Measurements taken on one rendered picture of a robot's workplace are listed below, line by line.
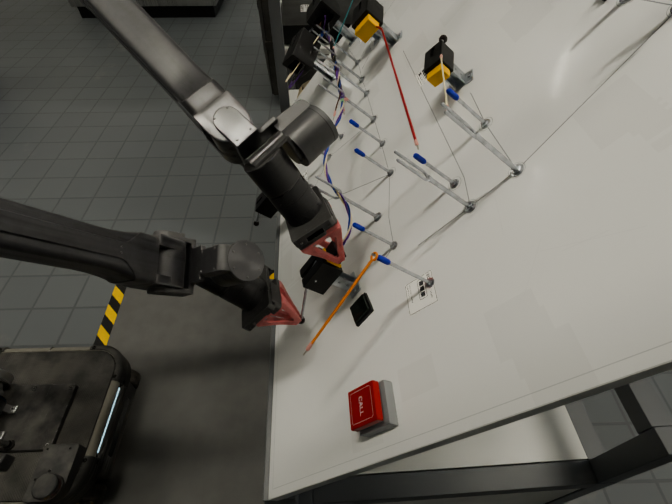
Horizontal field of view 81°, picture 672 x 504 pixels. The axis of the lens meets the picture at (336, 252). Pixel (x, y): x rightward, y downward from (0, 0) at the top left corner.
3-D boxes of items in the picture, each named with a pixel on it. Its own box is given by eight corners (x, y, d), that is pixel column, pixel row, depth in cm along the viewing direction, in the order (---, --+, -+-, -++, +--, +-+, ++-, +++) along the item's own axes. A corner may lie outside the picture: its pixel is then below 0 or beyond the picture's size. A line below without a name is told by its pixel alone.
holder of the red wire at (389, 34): (402, 9, 94) (369, -24, 88) (403, 42, 87) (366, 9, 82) (387, 25, 97) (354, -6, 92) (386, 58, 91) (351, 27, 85)
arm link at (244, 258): (148, 233, 56) (142, 294, 54) (182, 212, 48) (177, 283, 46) (225, 247, 64) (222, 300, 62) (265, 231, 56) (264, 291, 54)
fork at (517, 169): (526, 170, 48) (451, 105, 40) (513, 180, 49) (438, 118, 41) (520, 160, 49) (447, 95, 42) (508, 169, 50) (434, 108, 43)
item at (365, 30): (379, 22, 84) (368, 13, 82) (379, 28, 83) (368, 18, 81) (365, 37, 87) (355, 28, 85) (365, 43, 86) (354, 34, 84)
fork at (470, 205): (478, 208, 51) (402, 154, 44) (467, 216, 52) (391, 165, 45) (473, 198, 53) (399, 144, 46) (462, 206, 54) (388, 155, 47)
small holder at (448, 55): (473, 45, 66) (445, 17, 62) (473, 84, 62) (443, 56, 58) (450, 63, 69) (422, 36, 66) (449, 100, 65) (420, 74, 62)
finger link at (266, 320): (308, 292, 72) (269, 267, 67) (314, 320, 66) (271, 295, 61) (283, 314, 74) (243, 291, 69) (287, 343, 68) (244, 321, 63)
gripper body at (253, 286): (273, 268, 68) (239, 247, 64) (278, 309, 60) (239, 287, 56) (249, 291, 70) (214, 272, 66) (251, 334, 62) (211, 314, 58)
